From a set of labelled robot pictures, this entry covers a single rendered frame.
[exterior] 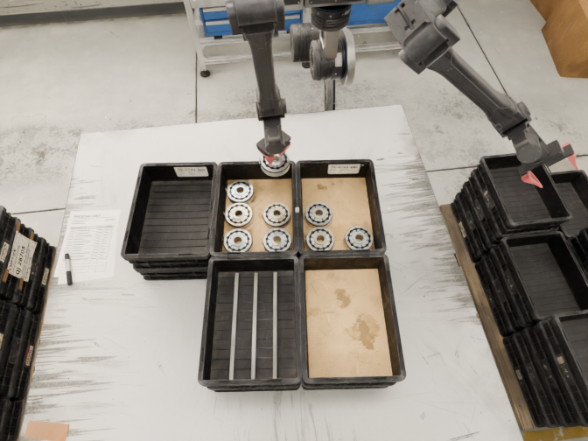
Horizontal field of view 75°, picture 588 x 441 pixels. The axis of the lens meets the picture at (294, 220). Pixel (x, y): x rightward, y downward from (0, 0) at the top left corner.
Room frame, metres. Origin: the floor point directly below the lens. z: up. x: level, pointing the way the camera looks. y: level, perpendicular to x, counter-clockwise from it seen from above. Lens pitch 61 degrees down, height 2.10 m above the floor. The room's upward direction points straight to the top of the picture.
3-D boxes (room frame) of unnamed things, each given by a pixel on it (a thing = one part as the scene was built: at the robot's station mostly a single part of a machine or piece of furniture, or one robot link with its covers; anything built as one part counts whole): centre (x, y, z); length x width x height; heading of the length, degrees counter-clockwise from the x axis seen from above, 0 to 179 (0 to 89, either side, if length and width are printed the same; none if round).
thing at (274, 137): (0.79, 0.06, 1.26); 0.11 x 0.09 x 0.12; 7
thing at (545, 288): (0.63, -1.16, 0.31); 0.40 x 0.30 x 0.34; 7
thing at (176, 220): (0.72, 0.44, 0.87); 0.40 x 0.30 x 0.11; 1
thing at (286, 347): (0.32, 0.13, 0.87); 0.40 x 0.30 x 0.11; 1
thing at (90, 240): (0.68, 0.84, 0.70); 0.33 x 0.23 x 0.01; 7
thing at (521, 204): (1.03, -1.11, 0.37); 0.40 x 0.30 x 0.45; 7
